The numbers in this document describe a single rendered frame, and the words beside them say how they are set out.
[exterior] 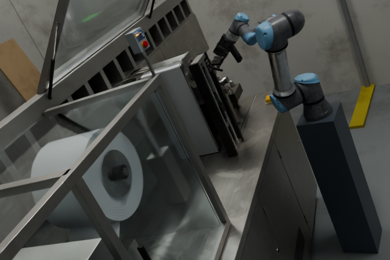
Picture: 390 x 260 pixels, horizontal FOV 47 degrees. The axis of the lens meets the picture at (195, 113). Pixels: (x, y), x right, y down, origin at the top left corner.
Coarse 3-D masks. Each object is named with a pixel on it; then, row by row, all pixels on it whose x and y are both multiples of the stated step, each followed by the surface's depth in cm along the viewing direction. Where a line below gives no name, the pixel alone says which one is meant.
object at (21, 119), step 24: (168, 0) 309; (144, 24) 271; (168, 24) 301; (120, 48) 242; (72, 72) 203; (96, 72) 219; (120, 72) 237; (72, 96) 210; (24, 120) 172; (0, 144) 160
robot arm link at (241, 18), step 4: (236, 16) 241; (240, 16) 239; (244, 16) 240; (236, 20) 241; (240, 20) 239; (244, 20) 239; (248, 20) 241; (232, 24) 243; (236, 24) 240; (240, 24) 239; (232, 28) 243; (236, 28) 241; (232, 32) 244; (236, 32) 243
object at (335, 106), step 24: (336, 120) 227; (312, 144) 235; (336, 144) 229; (312, 168) 244; (336, 168) 237; (360, 168) 250; (336, 192) 245; (360, 192) 244; (336, 216) 254; (360, 216) 246; (360, 240) 255
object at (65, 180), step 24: (96, 96) 169; (144, 96) 146; (168, 96) 161; (120, 120) 132; (96, 144) 120; (192, 144) 169; (72, 168) 111; (0, 192) 120; (48, 192) 104; (96, 216) 113; (24, 240) 93; (120, 240) 120
